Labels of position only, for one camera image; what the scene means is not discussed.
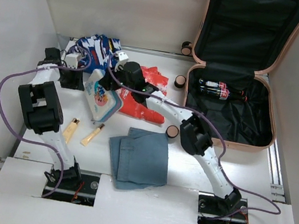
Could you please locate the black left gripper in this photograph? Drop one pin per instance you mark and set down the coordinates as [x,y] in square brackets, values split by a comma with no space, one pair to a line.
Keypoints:
[77,83]

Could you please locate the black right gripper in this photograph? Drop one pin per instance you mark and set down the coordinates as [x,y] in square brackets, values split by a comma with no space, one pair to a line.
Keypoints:
[107,79]

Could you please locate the white first aid tin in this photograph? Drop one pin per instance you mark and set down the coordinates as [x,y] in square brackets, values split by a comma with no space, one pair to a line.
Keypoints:
[102,103]

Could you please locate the large cream cosmetic tube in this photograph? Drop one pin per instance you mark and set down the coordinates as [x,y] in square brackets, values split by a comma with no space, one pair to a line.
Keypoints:
[70,129]

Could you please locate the small cream cosmetic tube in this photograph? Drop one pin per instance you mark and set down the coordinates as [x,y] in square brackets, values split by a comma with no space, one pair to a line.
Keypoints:
[85,141]

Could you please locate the cola bottle red cap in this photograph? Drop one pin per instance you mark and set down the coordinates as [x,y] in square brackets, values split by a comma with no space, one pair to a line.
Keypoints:
[221,85]

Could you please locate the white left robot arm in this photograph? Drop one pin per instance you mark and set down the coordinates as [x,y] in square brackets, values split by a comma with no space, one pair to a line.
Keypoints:
[42,113]

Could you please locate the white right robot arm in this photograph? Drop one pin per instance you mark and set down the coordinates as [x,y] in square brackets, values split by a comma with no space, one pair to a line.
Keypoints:
[194,128]

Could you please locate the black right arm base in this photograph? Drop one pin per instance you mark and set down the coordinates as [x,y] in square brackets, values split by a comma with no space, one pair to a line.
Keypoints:
[210,213]

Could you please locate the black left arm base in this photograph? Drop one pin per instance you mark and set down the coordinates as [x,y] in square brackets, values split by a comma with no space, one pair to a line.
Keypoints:
[83,193]

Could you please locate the blue white patterned garment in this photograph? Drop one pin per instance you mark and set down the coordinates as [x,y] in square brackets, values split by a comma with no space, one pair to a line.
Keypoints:
[96,49]

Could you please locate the red white patterned garment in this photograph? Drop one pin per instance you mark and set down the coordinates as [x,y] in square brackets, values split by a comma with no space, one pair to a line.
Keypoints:
[132,108]

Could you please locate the folded blue denim shorts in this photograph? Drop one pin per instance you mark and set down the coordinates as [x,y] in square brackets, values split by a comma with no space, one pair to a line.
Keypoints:
[139,159]

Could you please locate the pink hard-shell suitcase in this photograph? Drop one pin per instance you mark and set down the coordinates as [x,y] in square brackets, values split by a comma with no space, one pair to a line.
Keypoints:
[240,42]

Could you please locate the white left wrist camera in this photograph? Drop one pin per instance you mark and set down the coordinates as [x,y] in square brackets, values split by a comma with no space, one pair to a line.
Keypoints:
[72,60]

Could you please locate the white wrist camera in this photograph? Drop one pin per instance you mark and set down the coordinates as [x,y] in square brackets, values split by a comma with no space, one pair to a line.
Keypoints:
[72,60]
[121,59]

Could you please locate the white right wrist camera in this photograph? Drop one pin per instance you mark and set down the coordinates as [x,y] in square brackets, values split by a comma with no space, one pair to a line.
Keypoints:
[121,59]

